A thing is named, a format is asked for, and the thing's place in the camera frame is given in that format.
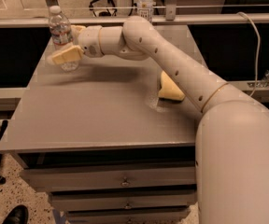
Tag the middle grey drawer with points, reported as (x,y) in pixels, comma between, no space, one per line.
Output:
(123,200)

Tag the clear bottle white label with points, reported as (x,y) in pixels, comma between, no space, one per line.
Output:
(145,9)

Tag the black shoe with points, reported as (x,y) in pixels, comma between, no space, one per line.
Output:
(18,215)

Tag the yellow sponge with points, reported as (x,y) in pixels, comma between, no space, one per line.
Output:
(169,90)

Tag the top grey drawer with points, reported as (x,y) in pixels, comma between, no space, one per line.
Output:
(136,175)

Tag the clear bottle red label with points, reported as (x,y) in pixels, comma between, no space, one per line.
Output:
(60,29)

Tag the metal window railing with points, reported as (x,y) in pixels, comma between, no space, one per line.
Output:
(23,18)

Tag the grey drawer cabinet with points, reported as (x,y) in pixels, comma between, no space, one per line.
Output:
(106,113)

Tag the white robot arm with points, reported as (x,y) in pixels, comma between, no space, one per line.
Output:
(232,139)

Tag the bottom grey drawer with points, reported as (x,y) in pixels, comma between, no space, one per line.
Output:
(131,216)

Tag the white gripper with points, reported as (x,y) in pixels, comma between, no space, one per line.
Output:
(90,41)

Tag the grey drawer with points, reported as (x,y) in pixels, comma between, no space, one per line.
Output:
(131,216)
(136,175)
(123,200)

